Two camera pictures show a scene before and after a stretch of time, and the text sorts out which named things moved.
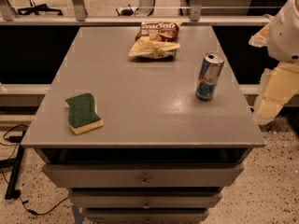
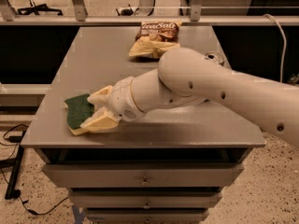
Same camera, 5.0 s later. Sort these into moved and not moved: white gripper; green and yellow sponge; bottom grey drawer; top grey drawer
Moved: white gripper
Not moved: green and yellow sponge; bottom grey drawer; top grey drawer
